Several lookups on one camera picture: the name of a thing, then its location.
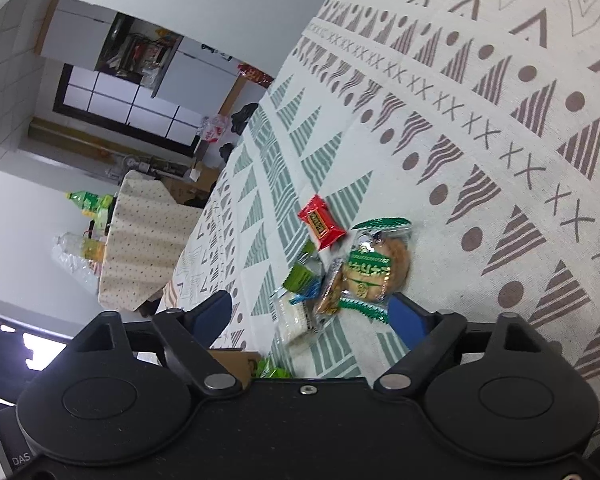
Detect green-edged round cracker packet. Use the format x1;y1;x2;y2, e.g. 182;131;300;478
340;217;413;323

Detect bright green snack packet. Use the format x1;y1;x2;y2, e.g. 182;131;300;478
254;357;293;380

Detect pink and white plastic bag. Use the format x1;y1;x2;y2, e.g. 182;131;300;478
200;115;231;143

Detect clear brown nut bar packet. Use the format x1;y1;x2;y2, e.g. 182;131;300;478
314;257;349;332

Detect white kitchen cabinet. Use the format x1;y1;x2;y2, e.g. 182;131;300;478
152;35;243;136

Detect round table with dotted cloth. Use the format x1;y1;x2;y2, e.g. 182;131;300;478
97;170;206;313

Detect red snack packet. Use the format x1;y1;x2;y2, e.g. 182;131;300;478
297;194;347;252

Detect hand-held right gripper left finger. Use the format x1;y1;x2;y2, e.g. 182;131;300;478
67;291;242;395

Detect teal snack packet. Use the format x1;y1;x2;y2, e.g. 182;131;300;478
282;240;326;306

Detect black-framed sliding door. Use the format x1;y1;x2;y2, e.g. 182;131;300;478
52;62;203;156

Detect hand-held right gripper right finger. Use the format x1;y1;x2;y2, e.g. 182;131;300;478
374;292;562;392

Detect white snack packet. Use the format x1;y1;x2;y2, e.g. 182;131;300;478
271;287;315;346

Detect clear bottle with yellow liquid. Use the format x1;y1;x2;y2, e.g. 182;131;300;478
52;232;106;261

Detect small cardboard box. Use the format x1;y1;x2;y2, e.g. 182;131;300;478
170;165;221;206

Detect brown cardboard box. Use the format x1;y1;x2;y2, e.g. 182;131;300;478
207;349;262;391

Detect green soda bottle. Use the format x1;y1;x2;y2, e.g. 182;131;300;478
64;189;113;213

